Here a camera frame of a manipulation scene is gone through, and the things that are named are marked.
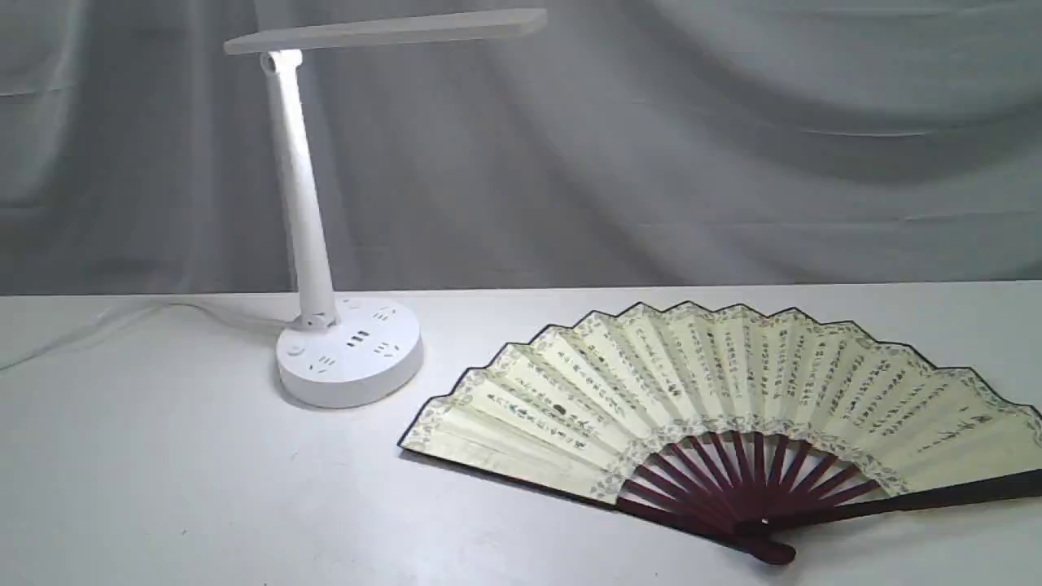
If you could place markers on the white desk lamp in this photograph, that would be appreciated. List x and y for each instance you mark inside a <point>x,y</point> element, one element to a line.
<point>341,353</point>

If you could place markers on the grey backdrop cloth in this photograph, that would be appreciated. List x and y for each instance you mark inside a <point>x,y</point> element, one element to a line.
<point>627,143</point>

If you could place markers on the paper folding fan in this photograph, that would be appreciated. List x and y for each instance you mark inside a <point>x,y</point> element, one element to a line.
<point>732,425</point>

